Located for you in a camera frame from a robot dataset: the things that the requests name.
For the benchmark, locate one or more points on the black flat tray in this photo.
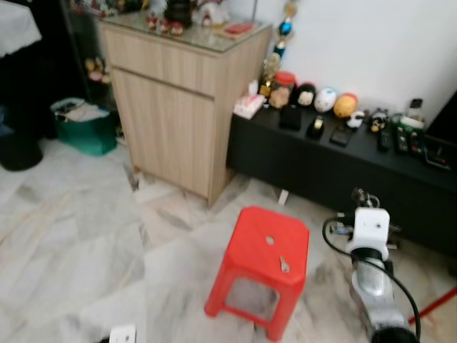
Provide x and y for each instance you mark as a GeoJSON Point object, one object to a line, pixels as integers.
{"type": "Point", "coordinates": [439, 153]}

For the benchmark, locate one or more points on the small panda figure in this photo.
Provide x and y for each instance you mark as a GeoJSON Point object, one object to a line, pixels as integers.
{"type": "Point", "coordinates": [355, 118]}

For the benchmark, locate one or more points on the single silver key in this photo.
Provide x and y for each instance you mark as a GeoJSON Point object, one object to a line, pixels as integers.
{"type": "Point", "coordinates": [284, 265]}

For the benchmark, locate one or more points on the tall blue ball trophy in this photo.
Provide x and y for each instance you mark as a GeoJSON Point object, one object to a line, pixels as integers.
{"type": "Point", "coordinates": [285, 28]}

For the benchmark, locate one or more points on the black pot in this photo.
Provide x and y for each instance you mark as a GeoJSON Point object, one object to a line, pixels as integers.
{"type": "Point", "coordinates": [178, 11]}

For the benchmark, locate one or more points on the black low console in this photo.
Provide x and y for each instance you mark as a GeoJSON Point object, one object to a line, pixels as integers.
{"type": "Point", "coordinates": [321, 171]}

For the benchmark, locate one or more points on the pink tissue box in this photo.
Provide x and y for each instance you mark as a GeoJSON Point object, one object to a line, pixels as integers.
{"type": "Point", "coordinates": [248, 107]}

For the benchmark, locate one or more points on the black television screen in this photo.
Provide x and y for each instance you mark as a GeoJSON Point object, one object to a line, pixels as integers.
{"type": "Point", "coordinates": [444, 123]}

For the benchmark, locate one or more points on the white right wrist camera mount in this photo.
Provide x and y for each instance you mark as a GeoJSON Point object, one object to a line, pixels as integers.
{"type": "Point", "coordinates": [370, 229]}

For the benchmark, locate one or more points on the black remote control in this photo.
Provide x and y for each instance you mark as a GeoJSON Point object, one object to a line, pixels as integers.
{"type": "Point", "coordinates": [384, 139]}

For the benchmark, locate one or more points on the light wooden cabinet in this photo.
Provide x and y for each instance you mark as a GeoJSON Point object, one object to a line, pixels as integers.
{"type": "Point", "coordinates": [164, 107]}

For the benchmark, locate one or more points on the white house figurine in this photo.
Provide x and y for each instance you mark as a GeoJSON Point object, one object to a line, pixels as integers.
{"type": "Point", "coordinates": [211, 11]}

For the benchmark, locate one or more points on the white tablecloth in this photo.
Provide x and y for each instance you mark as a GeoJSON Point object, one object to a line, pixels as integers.
{"type": "Point", "coordinates": [18, 28]}

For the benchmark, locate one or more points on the small black figure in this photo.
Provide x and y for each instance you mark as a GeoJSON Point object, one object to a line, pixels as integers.
{"type": "Point", "coordinates": [378, 120]}

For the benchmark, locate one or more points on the black mouse head figure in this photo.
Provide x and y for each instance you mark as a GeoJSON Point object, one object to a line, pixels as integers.
{"type": "Point", "coordinates": [306, 94]}

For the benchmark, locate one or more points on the flat black device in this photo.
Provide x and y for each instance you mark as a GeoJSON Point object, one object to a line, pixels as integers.
{"type": "Point", "coordinates": [340, 136]}

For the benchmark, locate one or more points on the green storage bin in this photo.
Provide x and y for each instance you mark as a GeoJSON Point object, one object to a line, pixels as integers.
{"type": "Point", "coordinates": [86, 136]}

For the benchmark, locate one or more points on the black round bin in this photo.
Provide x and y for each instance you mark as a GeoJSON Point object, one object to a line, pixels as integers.
{"type": "Point", "coordinates": [18, 153]}

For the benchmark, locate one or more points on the small gold trophy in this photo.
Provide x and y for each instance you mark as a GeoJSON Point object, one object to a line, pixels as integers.
{"type": "Point", "coordinates": [269, 71]}

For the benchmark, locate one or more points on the white egg figure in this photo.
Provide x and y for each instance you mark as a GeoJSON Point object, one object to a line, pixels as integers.
{"type": "Point", "coordinates": [325, 100]}

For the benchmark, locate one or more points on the red plastic stool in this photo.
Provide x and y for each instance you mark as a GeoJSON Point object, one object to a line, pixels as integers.
{"type": "Point", "coordinates": [257, 243]}

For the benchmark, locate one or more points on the clear bottle black cap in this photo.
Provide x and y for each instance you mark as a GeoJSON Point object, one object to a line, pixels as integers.
{"type": "Point", "coordinates": [414, 112]}

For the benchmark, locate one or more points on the yellow orange round figure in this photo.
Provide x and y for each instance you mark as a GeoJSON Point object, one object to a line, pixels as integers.
{"type": "Point", "coordinates": [345, 106]}

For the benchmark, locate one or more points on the green remote holder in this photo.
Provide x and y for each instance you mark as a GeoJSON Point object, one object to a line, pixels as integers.
{"type": "Point", "coordinates": [408, 137]}

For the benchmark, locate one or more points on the black watch stand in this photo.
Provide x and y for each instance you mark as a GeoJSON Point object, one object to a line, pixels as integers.
{"type": "Point", "coordinates": [315, 127]}

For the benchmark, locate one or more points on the red lidded jar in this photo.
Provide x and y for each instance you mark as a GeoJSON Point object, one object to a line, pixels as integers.
{"type": "Point", "coordinates": [284, 86]}

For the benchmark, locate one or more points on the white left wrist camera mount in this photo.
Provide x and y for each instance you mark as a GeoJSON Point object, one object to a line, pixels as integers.
{"type": "Point", "coordinates": [125, 334]}

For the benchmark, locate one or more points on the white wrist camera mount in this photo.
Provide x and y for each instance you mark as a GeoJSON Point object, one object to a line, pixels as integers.
{"type": "Point", "coordinates": [125, 334]}
{"type": "Point", "coordinates": [370, 229]}

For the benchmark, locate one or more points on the black square box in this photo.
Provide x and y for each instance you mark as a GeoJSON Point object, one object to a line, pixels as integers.
{"type": "Point", "coordinates": [290, 116]}

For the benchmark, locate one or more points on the red tray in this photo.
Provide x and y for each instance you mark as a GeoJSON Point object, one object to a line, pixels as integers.
{"type": "Point", "coordinates": [238, 29]}

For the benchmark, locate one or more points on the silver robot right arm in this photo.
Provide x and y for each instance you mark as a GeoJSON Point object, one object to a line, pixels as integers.
{"type": "Point", "coordinates": [375, 293]}

